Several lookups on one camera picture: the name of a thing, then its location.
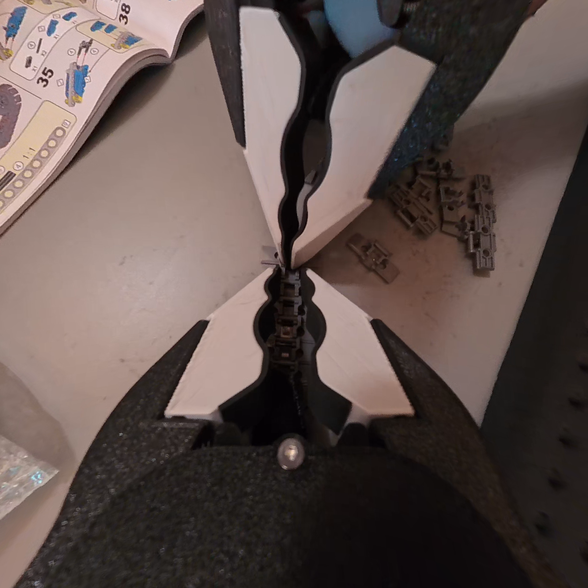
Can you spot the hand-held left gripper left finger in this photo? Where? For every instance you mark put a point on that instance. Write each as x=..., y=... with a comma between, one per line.
x=220, y=363

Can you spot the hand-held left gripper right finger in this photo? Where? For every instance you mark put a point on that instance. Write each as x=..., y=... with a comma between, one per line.
x=363, y=363

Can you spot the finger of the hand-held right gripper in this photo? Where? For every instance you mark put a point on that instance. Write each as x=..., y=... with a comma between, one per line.
x=266, y=92
x=367, y=128

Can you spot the pile of grey track pieces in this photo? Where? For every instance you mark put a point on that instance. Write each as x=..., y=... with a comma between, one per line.
x=450, y=206

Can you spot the grey desk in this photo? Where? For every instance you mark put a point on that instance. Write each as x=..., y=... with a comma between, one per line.
x=138, y=229

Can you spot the building instruction booklet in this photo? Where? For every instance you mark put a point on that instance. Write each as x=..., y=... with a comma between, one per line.
x=69, y=92

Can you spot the crumpled clear plastic bag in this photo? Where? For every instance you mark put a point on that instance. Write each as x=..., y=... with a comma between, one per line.
x=23, y=477

